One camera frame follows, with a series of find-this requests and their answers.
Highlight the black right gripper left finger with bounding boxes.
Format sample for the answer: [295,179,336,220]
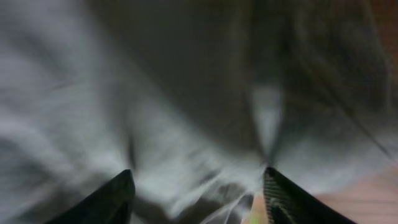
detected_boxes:
[46,169,135,224]

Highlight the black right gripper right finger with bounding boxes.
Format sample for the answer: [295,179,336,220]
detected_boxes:
[263,167,355,224]

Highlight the grey shorts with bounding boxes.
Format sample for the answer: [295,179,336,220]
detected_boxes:
[1,0,397,223]

